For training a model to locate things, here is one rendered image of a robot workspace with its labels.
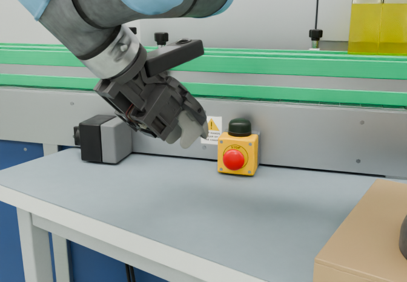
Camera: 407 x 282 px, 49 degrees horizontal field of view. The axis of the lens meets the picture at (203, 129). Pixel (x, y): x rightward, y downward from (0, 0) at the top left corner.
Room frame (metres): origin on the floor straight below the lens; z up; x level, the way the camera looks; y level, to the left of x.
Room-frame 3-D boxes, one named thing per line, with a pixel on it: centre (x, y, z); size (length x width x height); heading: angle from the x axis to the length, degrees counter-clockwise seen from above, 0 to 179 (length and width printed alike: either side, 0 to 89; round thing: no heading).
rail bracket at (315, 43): (1.04, -0.26, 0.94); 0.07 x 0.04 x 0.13; 164
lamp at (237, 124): (0.82, -0.07, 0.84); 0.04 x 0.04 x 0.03
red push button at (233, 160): (0.78, -0.06, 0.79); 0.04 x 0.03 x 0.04; 74
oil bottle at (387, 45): (0.92, -0.39, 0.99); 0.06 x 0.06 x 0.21; 73
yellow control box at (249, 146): (0.82, -0.07, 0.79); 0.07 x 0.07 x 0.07; 74
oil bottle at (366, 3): (0.94, -0.33, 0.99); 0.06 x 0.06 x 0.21; 73
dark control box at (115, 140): (0.89, 0.20, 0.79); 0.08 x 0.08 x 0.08; 74
